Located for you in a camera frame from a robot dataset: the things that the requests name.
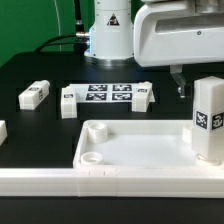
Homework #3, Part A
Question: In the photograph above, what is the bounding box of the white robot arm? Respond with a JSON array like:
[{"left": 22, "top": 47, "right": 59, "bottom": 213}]
[{"left": 85, "top": 0, "right": 224, "bottom": 97}]

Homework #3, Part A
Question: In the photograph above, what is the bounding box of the white block at left edge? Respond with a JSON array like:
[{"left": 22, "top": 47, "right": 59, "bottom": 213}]
[{"left": 0, "top": 120, "right": 7, "bottom": 146}]

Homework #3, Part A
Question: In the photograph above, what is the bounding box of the white marker base plate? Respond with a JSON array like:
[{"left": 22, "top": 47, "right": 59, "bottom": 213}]
[{"left": 71, "top": 83, "right": 145, "bottom": 103}]

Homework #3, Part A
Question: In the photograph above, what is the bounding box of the white desk tabletop tray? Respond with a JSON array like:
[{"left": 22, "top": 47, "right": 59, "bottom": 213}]
[{"left": 72, "top": 119, "right": 224, "bottom": 169}]

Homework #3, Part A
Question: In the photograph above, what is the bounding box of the thin white cable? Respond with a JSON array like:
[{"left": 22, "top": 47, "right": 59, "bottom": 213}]
[{"left": 53, "top": 0, "right": 63, "bottom": 52}]

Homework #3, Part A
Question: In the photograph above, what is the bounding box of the black cable on table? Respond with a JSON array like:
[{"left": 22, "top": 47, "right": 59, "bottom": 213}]
[{"left": 34, "top": 31, "right": 91, "bottom": 54}]

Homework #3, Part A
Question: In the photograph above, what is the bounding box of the white L-shaped fence wall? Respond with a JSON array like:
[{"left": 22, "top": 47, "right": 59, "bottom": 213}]
[{"left": 0, "top": 165, "right": 224, "bottom": 198}]

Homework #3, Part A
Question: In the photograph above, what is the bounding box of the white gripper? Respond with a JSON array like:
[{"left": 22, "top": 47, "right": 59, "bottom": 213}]
[{"left": 134, "top": 2, "right": 224, "bottom": 98}]

